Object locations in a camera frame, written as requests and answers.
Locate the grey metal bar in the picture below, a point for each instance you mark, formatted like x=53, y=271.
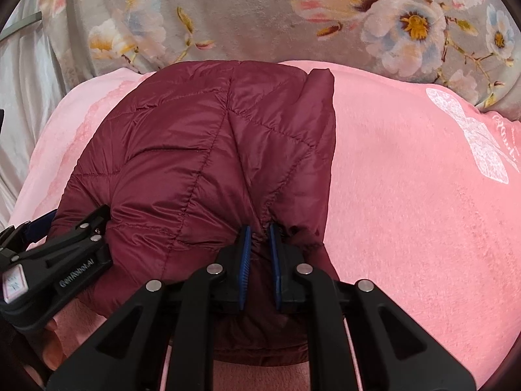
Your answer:
x=22, y=22

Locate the pink fleece blanket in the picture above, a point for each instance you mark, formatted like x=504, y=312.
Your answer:
x=407, y=211

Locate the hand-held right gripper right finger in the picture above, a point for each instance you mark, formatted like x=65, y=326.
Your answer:
x=277, y=271

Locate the white satin sheet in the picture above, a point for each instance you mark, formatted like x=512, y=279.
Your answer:
x=24, y=102

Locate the grey floral blanket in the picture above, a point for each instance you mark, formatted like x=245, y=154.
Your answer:
x=244, y=12

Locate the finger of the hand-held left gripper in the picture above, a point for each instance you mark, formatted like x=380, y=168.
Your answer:
x=73, y=238
x=40, y=225

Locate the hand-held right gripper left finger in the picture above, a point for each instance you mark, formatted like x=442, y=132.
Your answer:
x=243, y=271

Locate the maroon quilted puffer jacket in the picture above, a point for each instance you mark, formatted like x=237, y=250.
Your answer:
x=195, y=150

